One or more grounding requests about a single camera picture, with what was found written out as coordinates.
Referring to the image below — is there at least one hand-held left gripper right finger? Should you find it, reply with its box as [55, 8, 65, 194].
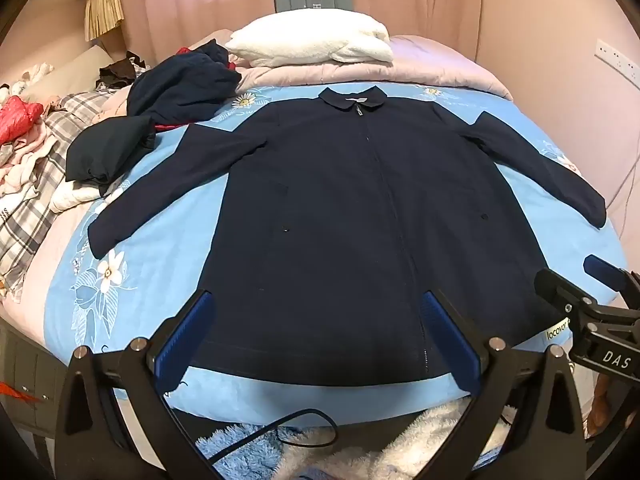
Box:
[420, 287, 586, 480]

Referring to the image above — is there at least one grey plaid cloth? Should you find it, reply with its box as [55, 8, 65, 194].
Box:
[0, 91, 118, 273]

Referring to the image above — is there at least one blue and white fluffy rug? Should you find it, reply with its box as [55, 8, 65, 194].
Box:
[194, 396, 519, 480]

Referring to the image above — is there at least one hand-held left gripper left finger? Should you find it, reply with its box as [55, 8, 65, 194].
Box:
[55, 287, 223, 480]

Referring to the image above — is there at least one navy crumpled garment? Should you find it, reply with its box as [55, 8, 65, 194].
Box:
[126, 39, 243, 128]

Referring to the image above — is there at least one white wall socket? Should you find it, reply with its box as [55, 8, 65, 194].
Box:
[595, 39, 640, 82]

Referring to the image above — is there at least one blue floral bedsheet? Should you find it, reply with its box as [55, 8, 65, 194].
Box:
[42, 82, 631, 428]

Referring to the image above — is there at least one pale pink quilt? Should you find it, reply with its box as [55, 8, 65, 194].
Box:
[235, 35, 513, 101]

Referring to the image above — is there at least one beige pleated cloth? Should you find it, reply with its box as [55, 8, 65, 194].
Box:
[83, 0, 126, 42]

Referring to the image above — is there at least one pink and white clothes pile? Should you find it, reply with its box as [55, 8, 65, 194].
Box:
[0, 125, 53, 198]

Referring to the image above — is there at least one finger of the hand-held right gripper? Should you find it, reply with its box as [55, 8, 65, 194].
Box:
[582, 254, 640, 306]
[532, 269, 599, 320]

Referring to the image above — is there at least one beige pillow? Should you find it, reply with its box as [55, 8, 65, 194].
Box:
[24, 44, 128, 107]

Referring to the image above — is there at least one pale pink bed cover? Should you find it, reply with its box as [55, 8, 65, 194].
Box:
[0, 207, 103, 343]

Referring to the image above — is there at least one person's right hand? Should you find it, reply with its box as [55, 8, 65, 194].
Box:
[589, 375, 626, 437]

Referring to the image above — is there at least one thin wall cable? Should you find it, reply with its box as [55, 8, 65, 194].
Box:
[606, 152, 640, 203]

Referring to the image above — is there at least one black crumpled garment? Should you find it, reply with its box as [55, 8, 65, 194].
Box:
[65, 114, 157, 198]

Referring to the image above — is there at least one small black clothes heap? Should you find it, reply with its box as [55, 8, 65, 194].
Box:
[96, 51, 152, 91]

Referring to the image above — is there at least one white fluffy blanket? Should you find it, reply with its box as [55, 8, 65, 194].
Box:
[225, 8, 394, 68]

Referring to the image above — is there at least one grey drawer cabinet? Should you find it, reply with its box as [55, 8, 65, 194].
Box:
[0, 317, 77, 442]

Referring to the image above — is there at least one black cable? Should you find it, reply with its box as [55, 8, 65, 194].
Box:
[200, 408, 339, 467]

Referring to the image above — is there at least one white crumpled cloth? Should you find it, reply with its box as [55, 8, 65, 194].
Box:
[49, 179, 110, 214]

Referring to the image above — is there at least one red puffy garment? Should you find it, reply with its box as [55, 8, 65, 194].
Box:
[0, 95, 45, 146]

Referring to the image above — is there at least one navy zip jacket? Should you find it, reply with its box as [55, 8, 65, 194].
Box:
[87, 86, 607, 388]

